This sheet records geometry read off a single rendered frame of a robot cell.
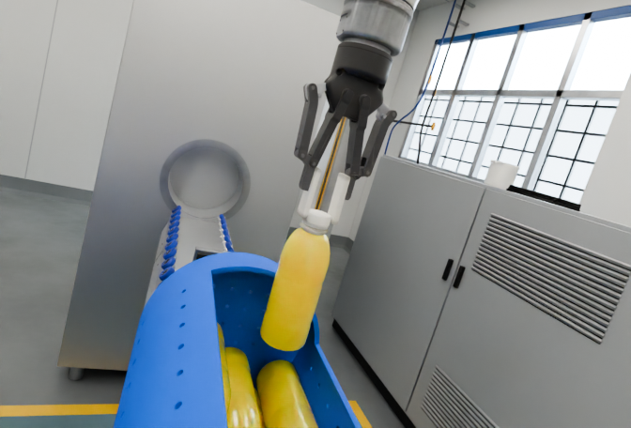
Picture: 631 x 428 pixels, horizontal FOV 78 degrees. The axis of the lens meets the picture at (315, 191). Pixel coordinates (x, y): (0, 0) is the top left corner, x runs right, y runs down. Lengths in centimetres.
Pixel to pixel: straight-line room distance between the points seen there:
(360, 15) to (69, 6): 454
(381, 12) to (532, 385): 171
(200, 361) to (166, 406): 5
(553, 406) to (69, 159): 462
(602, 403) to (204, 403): 161
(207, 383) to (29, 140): 472
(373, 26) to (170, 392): 44
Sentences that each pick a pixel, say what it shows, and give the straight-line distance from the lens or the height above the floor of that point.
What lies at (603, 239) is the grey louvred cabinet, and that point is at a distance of 183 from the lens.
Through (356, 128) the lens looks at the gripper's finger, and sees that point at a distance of 53.
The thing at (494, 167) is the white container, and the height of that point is 155.
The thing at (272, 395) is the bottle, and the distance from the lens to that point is 65.
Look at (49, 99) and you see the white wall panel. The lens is 495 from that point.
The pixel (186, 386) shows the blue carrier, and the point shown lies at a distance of 41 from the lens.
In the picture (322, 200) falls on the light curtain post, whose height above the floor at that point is 126.
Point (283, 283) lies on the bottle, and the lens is 55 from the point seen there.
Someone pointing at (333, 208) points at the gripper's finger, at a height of 136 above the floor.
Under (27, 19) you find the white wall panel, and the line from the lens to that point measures 501.
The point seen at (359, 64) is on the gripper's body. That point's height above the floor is 155.
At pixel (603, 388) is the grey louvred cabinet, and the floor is 88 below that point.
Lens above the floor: 145
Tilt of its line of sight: 8 degrees down
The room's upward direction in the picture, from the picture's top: 16 degrees clockwise
